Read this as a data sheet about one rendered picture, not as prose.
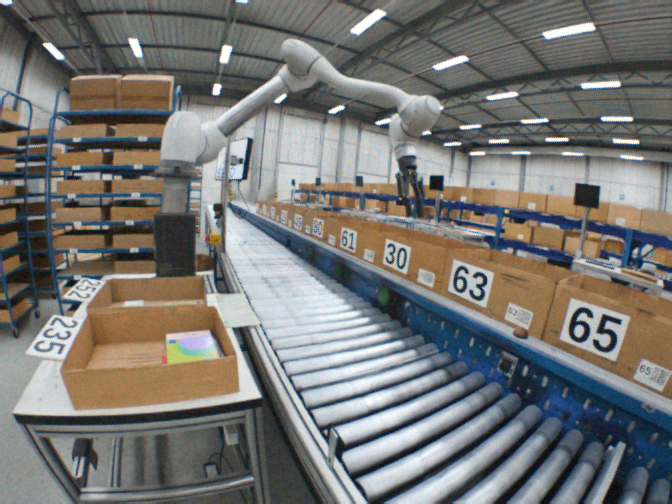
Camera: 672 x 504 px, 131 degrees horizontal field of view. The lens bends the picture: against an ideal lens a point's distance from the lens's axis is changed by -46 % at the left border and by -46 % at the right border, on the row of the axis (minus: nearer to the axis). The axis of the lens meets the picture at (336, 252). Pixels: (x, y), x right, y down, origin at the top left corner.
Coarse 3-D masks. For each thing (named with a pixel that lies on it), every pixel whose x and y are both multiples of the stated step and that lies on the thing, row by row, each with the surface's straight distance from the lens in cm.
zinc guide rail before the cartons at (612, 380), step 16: (352, 256) 143; (384, 272) 119; (416, 288) 103; (448, 304) 92; (480, 320) 85; (512, 336) 81; (544, 352) 78; (560, 352) 80; (576, 368) 76; (592, 368) 78; (608, 384) 76; (624, 384) 77; (640, 400) 76; (656, 400) 78
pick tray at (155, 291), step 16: (112, 288) 119; (128, 288) 118; (144, 288) 117; (160, 288) 116; (176, 288) 115; (192, 288) 115; (96, 304) 103; (112, 304) 119; (144, 304) 115; (160, 304) 114; (192, 304) 87
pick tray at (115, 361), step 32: (96, 320) 89; (128, 320) 88; (160, 320) 87; (192, 320) 87; (96, 352) 88; (128, 352) 85; (160, 352) 83; (224, 352) 78; (64, 384) 68; (96, 384) 66; (128, 384) 64; (160, 384) 64; (192, 384) 64; (224, 384) 65
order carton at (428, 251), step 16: (384, 240) 124; (400, 240) 115; (416, 240) 108; (432, 240) 142; (448, 240) 135; (416, 256) 108; (432, 256) 103; (400, 272) 116; (416, 272) 109; (432, 272) 103; (432, 288) 104
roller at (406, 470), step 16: (512, 400) 81; (480, 416) 72; (496, 416) 74; (464, 432) 66; (480, 432) 69; (432, 448) 60; (448, 448) 62; (464, 448) 66; (400, 464) 56; (416, 464) 57; (432, 464) 59; (368, 480) 53; (384, 480) 54; (400, 480) 55; (368, 496) 52
